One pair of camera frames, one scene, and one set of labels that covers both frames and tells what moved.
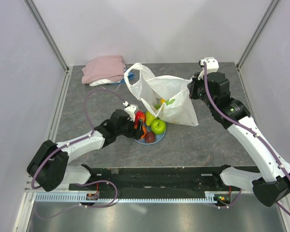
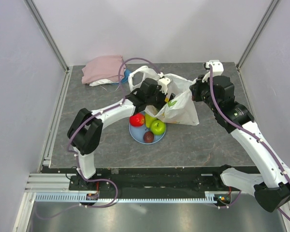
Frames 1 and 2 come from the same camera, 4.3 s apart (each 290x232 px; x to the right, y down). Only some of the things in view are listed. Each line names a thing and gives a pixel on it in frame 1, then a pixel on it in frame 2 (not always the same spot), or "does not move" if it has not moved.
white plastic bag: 167,97 does not move
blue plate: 158,137 does not move
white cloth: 102,81 does not move
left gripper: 136,134 → 163,96
